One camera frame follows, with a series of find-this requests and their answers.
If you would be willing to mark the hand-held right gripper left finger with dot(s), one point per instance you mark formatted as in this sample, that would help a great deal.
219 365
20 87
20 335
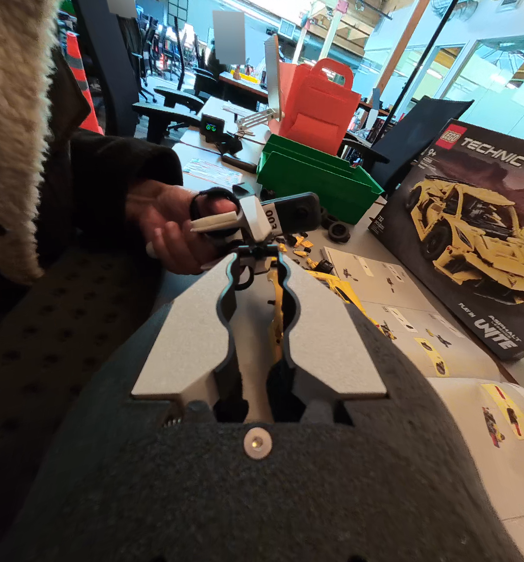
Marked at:
183 351

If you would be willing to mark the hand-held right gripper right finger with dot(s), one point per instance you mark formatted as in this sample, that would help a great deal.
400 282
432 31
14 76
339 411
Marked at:
336 351

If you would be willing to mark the yellow toy brick car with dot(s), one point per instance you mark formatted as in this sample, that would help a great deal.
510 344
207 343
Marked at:
332 281

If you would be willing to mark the building instruction booklet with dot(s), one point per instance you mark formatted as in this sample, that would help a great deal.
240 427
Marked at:
464 439

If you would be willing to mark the person's left forearm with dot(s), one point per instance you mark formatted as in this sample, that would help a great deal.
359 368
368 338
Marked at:
112 175

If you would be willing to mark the person's left hand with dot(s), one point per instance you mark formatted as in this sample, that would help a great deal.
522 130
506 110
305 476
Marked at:
169 237

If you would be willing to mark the black rubber toy tire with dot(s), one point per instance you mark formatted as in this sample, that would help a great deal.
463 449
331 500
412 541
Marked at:
339 232
325 217

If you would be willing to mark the pile of black yellow bricks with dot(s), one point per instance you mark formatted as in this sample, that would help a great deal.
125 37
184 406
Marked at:
303 243

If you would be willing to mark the green plastic bin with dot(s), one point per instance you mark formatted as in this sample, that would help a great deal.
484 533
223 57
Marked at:
314 180

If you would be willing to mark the sticker sheet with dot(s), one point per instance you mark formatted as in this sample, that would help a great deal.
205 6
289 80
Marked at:
213 171

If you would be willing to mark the red cardboard carrier box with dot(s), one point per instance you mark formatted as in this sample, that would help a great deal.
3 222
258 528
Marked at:
319 114

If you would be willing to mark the black device with green lights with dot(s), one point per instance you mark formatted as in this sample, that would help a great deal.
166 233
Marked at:
212 128

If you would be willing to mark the black office chair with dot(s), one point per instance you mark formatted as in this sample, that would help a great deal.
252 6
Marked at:
108 66
420 131

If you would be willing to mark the toy car set box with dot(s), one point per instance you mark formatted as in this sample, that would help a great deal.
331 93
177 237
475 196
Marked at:
464 228

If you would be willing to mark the orange traffic cone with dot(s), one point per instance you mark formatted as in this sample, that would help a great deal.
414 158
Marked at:
80 74

